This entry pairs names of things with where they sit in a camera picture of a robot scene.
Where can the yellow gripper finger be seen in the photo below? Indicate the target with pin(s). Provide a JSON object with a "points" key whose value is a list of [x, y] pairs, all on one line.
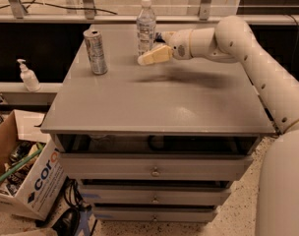
{"points": [[167, 36], [160, 53]]}

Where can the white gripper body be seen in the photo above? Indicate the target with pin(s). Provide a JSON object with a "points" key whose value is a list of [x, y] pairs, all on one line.
{"points": [[180, 45]]}

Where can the clear plastic water bottle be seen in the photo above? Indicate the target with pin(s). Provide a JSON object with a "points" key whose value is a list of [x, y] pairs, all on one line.
{"points": [[146, 23]]}

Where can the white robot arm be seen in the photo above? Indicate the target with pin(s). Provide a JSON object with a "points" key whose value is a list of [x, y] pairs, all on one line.
{"points": [[232, 39]]}

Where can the white pump dispenser bottle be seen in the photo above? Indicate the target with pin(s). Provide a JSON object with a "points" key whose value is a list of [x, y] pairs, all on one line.
{"points": [[28, 77]]}

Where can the silver drink can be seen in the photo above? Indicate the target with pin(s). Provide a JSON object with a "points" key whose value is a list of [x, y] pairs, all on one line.
{"points": [[94, 45]]}

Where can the grey drawer cabinet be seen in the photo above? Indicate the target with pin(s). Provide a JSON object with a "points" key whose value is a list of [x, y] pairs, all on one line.
{"points": [[195, 107]]}

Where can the top grey drawer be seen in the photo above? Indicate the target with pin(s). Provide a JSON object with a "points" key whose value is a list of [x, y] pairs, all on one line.
{"points": [[154, 167]]}

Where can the grey drawer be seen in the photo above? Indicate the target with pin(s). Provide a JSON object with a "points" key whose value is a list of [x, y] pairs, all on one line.
{"points": [[154, 167], [154, 214], [134, 195]]}

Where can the middle grey drawer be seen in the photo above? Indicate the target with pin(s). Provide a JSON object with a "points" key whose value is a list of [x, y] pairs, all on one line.
{"points": [[134, 195]]}

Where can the cardboard box with print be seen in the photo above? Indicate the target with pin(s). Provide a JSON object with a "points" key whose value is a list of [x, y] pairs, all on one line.
{"points": [[35, 197]]}

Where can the bottom grey drawer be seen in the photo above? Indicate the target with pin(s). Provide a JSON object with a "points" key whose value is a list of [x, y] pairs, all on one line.
{"points": [[154, 214]]}

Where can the black shoe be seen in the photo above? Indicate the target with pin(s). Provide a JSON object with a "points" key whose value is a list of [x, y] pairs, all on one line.
{"points": [[68, 223]]}

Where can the green stick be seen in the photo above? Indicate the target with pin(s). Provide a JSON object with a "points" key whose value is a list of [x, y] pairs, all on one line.
{"points": [[20, 164]]}

